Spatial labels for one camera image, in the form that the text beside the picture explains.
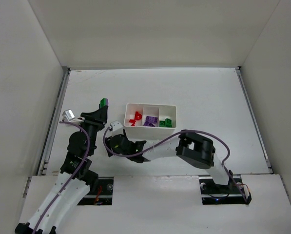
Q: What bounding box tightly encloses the red arch lego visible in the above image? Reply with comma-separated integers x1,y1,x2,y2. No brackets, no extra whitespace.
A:
134,111,143,121

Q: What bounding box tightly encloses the purple studded lego brick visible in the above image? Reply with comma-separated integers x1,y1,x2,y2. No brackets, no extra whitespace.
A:
145,116,158,123

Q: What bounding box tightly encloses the green lego plate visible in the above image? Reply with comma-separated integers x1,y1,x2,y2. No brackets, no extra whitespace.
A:
158,120,165,127

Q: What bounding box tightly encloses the purple round flower lego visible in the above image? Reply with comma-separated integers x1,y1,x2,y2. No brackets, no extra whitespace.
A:
143,121,155,127

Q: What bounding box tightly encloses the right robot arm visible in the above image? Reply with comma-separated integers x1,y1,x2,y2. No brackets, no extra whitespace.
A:
103,130,231,186

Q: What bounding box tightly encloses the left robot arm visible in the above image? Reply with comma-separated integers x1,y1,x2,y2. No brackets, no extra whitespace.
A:
15,98,108,234

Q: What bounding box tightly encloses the white compartment tray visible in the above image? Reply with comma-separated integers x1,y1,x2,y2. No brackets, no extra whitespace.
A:
124,103,177,140

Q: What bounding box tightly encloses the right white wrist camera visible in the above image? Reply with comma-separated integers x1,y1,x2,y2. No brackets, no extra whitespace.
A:
110,120,123,132

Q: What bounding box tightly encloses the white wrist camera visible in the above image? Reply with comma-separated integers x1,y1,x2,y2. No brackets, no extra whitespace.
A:
110,120,123,132
62,109,83,123

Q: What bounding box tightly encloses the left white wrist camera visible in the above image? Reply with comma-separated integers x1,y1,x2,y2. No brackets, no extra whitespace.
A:
62,109,83,123

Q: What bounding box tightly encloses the left aluminium rail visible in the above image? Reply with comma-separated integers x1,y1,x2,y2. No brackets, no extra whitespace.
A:
34,66,71,176

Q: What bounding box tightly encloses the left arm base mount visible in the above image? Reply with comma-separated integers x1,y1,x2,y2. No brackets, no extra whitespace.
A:
78,177,114,206

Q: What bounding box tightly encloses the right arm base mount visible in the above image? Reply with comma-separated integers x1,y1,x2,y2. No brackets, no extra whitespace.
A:
199,175,252,205

